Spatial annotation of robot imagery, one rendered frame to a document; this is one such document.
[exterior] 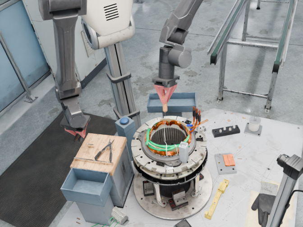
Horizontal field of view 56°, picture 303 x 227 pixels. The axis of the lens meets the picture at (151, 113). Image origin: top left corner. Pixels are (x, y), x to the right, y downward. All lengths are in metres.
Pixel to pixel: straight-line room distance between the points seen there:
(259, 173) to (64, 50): 1.10
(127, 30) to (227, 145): 0.81
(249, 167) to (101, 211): 0.76
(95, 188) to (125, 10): 0.77
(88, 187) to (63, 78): 0.53
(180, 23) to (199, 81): 2.44
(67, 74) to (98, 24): 0.42
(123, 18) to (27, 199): 1.81
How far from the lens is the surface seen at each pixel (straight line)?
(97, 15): 1.28
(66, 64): 0.90
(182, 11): 0.99
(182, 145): 1.11
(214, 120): 1.77
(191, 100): 1.52
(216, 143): 1.64
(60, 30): 0.80
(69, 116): 1.02
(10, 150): 3.17
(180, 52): 0.95
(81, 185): 1.30
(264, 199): 1.44
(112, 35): 1.34
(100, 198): 1.17
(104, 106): 3.22
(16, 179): 2.85
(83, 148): 1.32
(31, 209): 2.59
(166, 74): 1.02
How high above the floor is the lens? 2.00
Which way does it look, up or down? 42 degrees down
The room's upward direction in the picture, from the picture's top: 8 degrees counter-clockwise
